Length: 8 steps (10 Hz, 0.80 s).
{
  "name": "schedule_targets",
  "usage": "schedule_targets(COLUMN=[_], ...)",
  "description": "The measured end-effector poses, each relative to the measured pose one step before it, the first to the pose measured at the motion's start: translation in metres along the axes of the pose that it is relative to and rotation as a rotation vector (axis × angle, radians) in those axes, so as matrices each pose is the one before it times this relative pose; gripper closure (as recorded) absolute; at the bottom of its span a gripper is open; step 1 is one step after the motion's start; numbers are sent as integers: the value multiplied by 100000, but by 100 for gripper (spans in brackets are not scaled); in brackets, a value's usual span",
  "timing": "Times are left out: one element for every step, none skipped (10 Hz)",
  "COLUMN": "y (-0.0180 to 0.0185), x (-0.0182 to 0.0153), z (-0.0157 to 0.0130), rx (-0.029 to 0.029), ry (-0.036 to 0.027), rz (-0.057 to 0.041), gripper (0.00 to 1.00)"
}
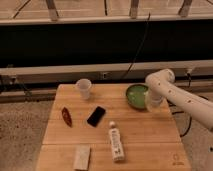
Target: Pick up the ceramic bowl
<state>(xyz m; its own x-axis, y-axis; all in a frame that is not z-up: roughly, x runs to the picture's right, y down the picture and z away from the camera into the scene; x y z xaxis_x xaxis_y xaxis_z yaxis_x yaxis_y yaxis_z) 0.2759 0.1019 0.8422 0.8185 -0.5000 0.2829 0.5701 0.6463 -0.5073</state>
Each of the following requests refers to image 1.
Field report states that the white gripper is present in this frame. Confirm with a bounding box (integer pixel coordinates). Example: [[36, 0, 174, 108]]
[[145, 89, 163, 112]]

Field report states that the green ceramic bowl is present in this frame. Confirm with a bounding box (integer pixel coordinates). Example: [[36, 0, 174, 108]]
[[126, 84, 148, 110]]

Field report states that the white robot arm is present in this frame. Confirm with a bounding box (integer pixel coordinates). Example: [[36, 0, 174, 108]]
[[145, 69, 213, 132]]

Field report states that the wooden table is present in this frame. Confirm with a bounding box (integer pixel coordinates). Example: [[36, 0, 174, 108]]
[[36, 84, 191, 171]]

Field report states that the black smartphone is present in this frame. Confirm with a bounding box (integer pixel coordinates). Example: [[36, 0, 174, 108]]
[[87, 106, 106, 127]]

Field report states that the white plastic bottle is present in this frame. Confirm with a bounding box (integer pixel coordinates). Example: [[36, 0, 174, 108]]
[[109, 121, 125, 162]]

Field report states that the white plastic cup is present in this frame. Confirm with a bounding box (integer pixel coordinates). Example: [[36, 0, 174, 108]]
[[76, 78, 92, 100]]

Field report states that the beige rectangular block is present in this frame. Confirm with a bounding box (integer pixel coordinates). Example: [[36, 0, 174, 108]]
[[73, 145, 91, 171]]

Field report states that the red snack packet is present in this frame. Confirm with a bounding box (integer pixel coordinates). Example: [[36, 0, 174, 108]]
[[62, 107, 72, 127]]

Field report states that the black floor cable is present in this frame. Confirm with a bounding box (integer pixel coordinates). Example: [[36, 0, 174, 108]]
[[168, 71, 213, 138]]

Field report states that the black hanging cable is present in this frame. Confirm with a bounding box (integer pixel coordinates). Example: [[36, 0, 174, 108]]
[[120, 12, 152, 81]]

